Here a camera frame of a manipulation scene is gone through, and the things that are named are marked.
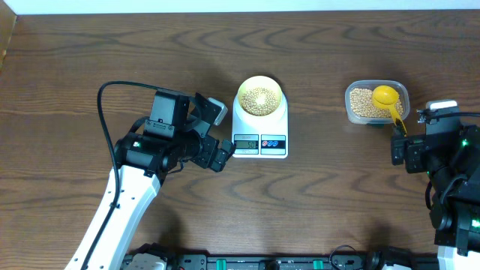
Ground white digital kitchen scale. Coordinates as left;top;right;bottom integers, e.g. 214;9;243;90
232;88;289;159

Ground yellow plastic bowl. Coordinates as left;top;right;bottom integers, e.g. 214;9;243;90
237;76;283;113

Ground soybeans in bowl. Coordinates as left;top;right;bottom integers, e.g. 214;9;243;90
240;87;280;116

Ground soybeans pile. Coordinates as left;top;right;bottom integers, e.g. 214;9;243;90
349;88;404;119

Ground yellow measuring scoop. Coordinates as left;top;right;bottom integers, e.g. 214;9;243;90
371;85;407;137

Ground clear plastic container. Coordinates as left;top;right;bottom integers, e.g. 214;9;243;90
345;79;410;125

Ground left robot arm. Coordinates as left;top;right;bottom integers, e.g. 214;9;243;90
67;91;235;269

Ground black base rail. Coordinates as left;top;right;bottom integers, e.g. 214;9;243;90
119;243;440;270

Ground black right camera cable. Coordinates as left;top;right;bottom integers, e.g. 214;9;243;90
416;109;480;125

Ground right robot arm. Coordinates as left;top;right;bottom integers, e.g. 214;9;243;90
391;106;479;269

